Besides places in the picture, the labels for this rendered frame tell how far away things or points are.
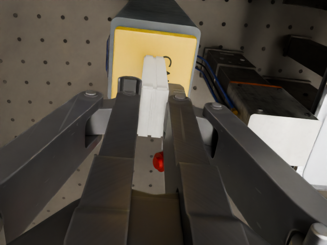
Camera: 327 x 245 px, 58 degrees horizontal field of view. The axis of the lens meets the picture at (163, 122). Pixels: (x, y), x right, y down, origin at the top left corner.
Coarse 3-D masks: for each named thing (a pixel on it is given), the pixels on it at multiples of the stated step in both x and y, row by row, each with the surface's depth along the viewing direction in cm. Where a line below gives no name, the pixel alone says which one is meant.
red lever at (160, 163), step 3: (156, 153) 30; (159, 153) 29; (162, 153) 29; (156, 156) 30; (159, 156) 29; (162, 156) 29; (153, 159) 30; (156, 159) 29; (159, 159) 29; (162, 159) 29; (153, 162) 30; (156, 162) 29; (159, 162) 29; (162, 162) 29; (153, 165) 30; (156, 165) 29; (159, 165) 29; (162, 165) 29; (156, 168) 29; (159, 168) 29; (162, 168) 29; (159, 171) 30; (162, 171) 29
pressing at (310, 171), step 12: (324, 84) 40; (324, 96) 41; (312, 108) 43; (324, 108) 41; (324, 120) 42; (324, 132) 44; (324, 144) 44; (312, 156) 45; (324, 156) 45; (300, 168) 46; (312, 168) 46; (324, 168) 46; (312, 180) 48; (324, 180) 48
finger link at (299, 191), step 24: (216, 120) 13; (240, 120) 14; (240, 144) 12; (264, 144) 12; (240, 168) 12; (264, 168) 10; (288, 168) 10; (240, 192) 12; (264, 192) 10; (288, 192) 9; (312, 192) 9; (264, 216) 10; (288, 216) 9; (312, 216) 8; (288, 240) 9
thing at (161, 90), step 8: (160, 56) 22; (160, 64) 20; (160, 72) 18; (160, 80) 17; (160, 88) 16; (168, 88) 16; (160, 96) 16; (160, 104) 16; (152, 112) 16; (160, 112) 16; (152, 120) 16; (160, 120) 16; (152, 128) 16; (160, 128) 16; (152, 136) 17; (160, 136) 17
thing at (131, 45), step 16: (128, 32) 21; (144, 32) 21; (160, 32) 21; (128, 48) 21; (144, 48) 21; (160, 48) 21; (176, 48) 21; (192, 48) 21; (128, 64) 22; (176, 64) 22; (192, 64) 22; (112, 80) 22; (176, 80) 23; (112, 96) 23
